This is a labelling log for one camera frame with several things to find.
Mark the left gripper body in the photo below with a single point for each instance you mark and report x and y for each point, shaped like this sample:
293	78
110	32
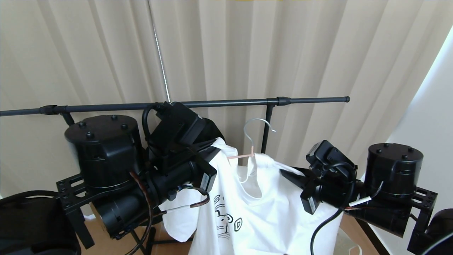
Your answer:
177	177

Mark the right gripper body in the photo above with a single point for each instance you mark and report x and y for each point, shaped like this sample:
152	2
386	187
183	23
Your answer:
329	193

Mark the black garment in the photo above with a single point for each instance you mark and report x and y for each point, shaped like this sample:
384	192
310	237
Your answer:
212	131

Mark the white garment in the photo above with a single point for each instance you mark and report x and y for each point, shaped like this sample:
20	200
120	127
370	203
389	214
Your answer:
269	212

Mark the pink clothes hanger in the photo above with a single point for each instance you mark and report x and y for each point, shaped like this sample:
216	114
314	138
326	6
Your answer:
252	152

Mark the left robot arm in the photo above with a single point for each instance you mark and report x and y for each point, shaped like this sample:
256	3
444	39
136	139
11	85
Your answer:
102	152

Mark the white laundry basket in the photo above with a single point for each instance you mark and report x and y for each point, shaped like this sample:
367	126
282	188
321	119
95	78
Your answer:
348	244

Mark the black clothes rack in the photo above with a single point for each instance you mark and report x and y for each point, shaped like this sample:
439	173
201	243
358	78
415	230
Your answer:
230	103

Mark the beige curtain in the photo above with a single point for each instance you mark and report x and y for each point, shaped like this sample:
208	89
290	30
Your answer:
283	46

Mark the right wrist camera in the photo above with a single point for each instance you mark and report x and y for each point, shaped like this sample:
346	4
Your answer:
329	156

